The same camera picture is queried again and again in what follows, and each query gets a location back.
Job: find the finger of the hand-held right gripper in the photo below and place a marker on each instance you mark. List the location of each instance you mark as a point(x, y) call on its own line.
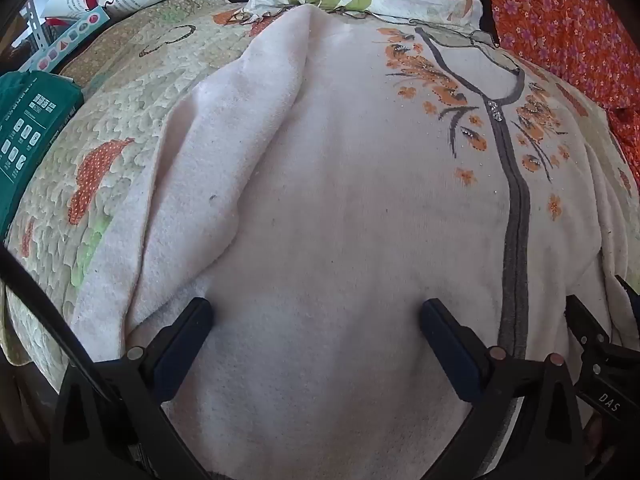
point(629, 292)
point(587, 322)

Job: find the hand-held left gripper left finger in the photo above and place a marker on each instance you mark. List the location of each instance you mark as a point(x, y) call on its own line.
point(184, 342)

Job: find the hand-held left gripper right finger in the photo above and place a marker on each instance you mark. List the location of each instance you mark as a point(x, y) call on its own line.
point(450, 355)

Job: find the patchwork quilt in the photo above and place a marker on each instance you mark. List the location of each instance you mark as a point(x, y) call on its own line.
point(150, 85)

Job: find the green cardboard box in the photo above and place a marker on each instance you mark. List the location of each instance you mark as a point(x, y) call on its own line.
point(25, 125)

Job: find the orange floral blanket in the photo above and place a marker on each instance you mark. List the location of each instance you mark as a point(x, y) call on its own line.
point(560, 20)

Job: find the colourful printed strip box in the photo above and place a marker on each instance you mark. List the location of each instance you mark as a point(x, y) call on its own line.
point(65, 42)

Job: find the perforated metal rack bar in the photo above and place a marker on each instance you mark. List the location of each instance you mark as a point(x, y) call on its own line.
point(34, 25)

